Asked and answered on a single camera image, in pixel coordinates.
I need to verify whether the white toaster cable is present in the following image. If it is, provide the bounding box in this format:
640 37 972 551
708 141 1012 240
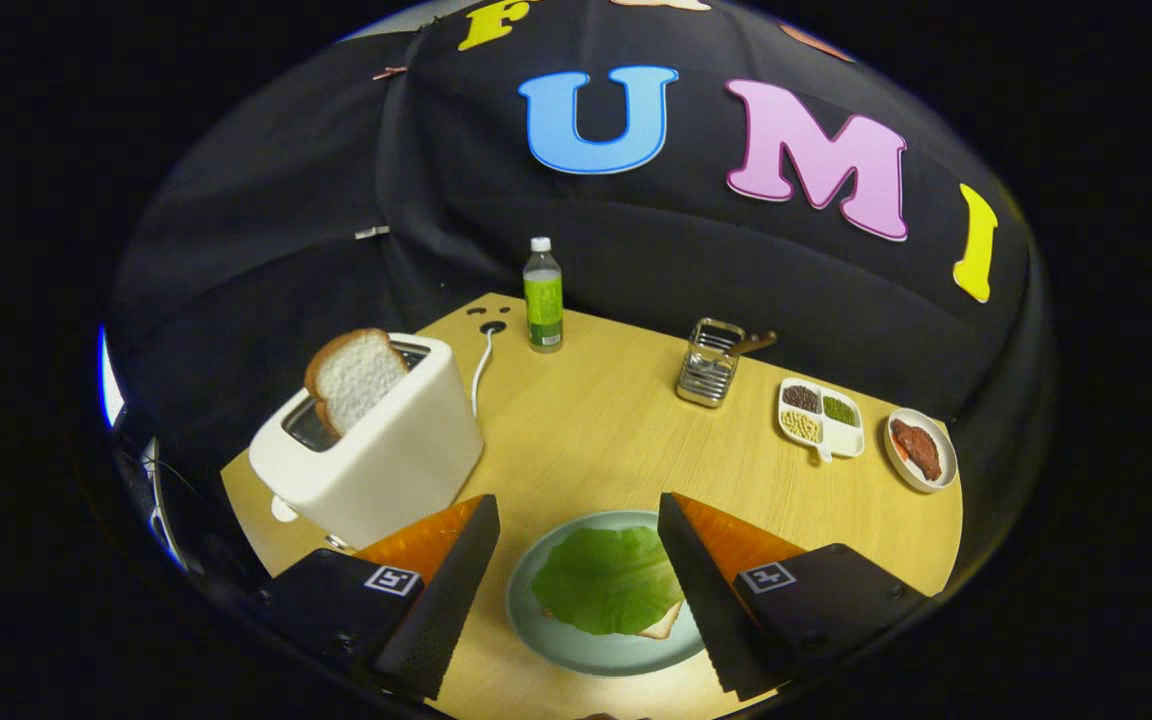
469 320 507 419

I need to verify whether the white divided dish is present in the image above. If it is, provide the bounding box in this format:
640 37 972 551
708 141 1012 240
776 376 867 464

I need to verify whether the bread slice under ham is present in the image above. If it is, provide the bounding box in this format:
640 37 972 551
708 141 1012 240
636 600 685 641

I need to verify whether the brown meat steak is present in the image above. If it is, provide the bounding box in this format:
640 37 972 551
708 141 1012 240
889 417 944 483

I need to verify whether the green lettuce leaf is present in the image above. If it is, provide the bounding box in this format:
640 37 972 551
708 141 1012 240
531 526 687 638

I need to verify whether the pale green round plate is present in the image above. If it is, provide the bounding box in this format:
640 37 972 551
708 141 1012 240
505 510 707 678

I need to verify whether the metal wire utensil holder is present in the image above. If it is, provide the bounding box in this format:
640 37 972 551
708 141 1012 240
675 317 747 409

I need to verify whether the white toaster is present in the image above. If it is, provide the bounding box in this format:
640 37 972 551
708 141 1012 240
248 333 486 553

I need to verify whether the plain white bread slice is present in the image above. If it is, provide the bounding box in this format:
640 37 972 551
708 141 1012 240
303 327 411 438

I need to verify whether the white oval plate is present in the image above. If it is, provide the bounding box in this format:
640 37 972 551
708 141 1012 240
882 407 959 495

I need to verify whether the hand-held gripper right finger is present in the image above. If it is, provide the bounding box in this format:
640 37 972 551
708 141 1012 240
656 491 930 701

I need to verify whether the green label plastic bottle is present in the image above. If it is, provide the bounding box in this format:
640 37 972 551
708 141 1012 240
522 236 566 354

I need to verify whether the black backdrop cloth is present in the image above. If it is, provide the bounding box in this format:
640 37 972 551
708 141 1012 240
106 0 1057 601

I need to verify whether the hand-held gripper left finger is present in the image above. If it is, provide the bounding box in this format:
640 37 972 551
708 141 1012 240
261 493 502 701

